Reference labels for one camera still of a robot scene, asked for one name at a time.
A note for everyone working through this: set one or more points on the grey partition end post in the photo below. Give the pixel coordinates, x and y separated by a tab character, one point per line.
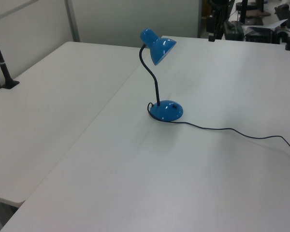
199	19

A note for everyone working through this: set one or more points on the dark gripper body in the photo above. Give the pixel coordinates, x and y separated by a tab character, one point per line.
210	24

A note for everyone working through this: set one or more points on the black equipment box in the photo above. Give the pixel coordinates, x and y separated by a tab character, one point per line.
234	31

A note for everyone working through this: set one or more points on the black camera stand pole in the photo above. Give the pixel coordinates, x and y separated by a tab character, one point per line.
2	67

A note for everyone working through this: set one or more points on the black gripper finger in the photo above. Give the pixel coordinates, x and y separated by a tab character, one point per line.
212	37

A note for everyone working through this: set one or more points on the grey partition corner post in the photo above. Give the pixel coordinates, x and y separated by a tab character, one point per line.
72	21

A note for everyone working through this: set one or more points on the white paper sheet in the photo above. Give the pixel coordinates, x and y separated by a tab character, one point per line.
279	24

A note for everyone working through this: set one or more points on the blue gooseneck desk lamp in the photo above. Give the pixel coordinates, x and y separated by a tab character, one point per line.
166	112

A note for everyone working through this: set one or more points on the black desk device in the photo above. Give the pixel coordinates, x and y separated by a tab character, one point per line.
258	36

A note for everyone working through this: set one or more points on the black upright pole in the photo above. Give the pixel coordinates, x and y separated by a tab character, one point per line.
243	12

